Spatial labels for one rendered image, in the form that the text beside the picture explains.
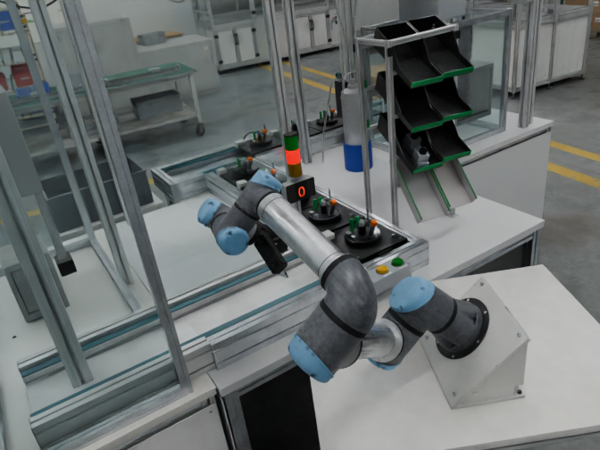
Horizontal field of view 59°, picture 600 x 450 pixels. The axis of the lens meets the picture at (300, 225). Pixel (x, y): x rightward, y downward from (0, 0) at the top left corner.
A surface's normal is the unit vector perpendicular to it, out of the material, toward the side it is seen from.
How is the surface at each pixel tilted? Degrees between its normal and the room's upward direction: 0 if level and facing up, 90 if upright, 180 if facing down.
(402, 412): 0
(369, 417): 0
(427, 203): 45
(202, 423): 90
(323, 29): 90
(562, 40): 90
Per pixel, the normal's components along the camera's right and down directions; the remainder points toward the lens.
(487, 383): 0.10, 0.45
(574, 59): 0.42, 0.37
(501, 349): -0.79, -0.51
